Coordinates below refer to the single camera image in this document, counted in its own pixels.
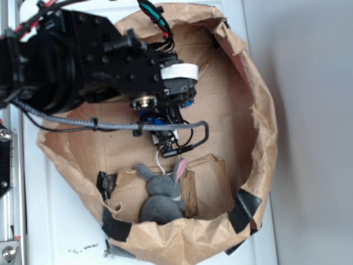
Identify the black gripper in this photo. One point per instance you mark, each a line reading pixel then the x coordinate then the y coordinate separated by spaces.
pixel 149 79

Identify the silver metal side rail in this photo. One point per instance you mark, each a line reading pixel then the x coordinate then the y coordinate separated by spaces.
pixel 14 246

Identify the brown paper bag enclosure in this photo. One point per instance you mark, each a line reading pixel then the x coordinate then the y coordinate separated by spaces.
pixel 233 170

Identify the grey plush bunny toy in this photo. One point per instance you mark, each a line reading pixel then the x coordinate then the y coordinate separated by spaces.
pixel 165 203

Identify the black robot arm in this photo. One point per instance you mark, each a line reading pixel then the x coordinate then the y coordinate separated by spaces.
pixel 60 59

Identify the black metal bracket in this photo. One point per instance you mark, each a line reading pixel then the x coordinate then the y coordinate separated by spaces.
pixel 6 157

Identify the blue rectangular sponge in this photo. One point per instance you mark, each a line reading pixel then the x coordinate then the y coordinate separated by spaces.
pixel 169 115

